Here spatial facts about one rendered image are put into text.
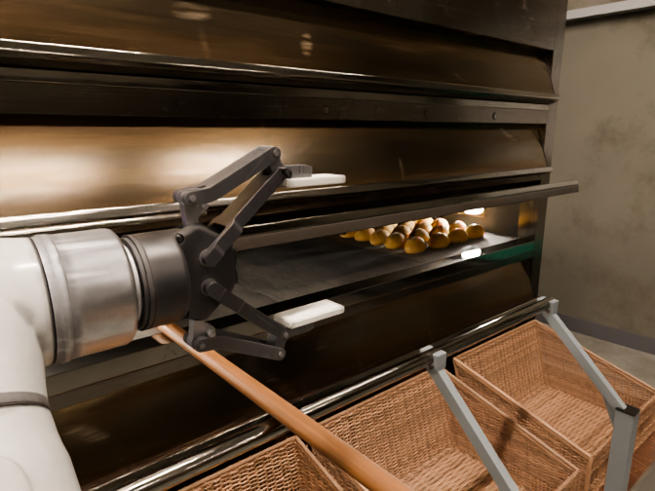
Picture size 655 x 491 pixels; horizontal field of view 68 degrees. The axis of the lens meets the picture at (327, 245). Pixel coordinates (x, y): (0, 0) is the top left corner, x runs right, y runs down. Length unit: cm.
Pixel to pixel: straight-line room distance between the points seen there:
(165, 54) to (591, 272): 384
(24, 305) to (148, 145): 69
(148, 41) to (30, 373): 74
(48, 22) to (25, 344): 68
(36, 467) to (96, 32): 77
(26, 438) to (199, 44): 83
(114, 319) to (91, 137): 65
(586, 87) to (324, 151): 331
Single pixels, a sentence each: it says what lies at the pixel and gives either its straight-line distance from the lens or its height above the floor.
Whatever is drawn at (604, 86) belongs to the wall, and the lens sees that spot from 428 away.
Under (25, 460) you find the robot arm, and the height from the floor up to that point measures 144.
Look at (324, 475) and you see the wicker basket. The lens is 127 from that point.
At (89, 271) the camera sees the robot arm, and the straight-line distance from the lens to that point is 36.
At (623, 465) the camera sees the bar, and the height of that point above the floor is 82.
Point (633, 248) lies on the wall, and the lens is 425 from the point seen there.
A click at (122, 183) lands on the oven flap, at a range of 96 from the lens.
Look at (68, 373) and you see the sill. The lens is 103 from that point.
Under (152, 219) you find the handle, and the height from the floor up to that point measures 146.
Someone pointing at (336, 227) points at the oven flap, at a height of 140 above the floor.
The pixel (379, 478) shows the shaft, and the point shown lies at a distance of 64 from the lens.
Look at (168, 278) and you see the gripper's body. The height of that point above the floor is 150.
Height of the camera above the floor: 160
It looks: 13 degrees down
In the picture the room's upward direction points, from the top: straight up
